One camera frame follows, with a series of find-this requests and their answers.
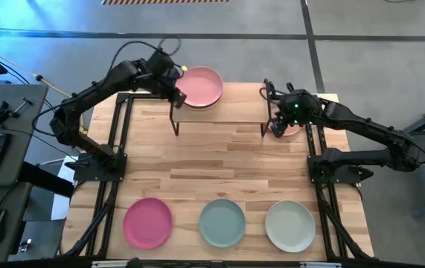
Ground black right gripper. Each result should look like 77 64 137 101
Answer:
271 89 323 138

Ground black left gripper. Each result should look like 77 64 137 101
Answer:
151 63 188 109

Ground salmon plate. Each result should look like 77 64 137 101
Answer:
267 121 304 138
175 66 225 109

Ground teal plate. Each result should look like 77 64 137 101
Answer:
198 198 247 249

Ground magenta plate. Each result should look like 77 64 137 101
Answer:
122 197 174 251

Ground wooden shelf black legs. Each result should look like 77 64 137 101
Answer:
169 78 272 138

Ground pale grey plate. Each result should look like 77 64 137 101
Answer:
264 200 316 254

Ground white paper sheet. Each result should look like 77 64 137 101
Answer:
50 155 83 221

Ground black flat bar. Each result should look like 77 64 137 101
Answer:
17 161 76 199

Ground grey side desk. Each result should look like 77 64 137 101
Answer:
0 82 49 266

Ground small silver device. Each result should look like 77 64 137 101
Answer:
17 237 33 255

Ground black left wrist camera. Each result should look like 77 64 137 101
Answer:
147 50 176 71

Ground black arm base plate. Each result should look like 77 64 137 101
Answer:
64 151 128 183
307 152 375 185

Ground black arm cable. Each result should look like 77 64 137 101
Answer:
107 35 182 75

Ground yellow cable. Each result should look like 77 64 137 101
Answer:
0 39 74 98

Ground black T-handle tool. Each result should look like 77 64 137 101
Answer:
13 96 34 115

